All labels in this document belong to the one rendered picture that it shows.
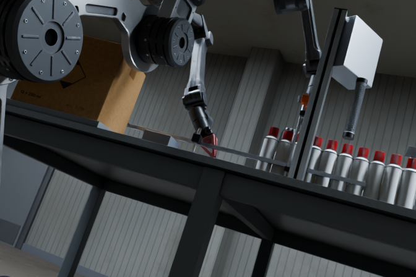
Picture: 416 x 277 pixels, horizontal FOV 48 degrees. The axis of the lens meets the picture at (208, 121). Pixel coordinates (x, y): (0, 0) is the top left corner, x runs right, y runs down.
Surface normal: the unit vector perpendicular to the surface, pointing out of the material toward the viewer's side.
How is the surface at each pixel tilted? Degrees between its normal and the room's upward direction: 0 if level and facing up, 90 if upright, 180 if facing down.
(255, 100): 90
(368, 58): 90
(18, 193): 90
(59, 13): 90
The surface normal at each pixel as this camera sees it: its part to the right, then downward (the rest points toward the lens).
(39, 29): 0.88, 0.17
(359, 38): 0.62, -0.02
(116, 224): -0.36, -0.37
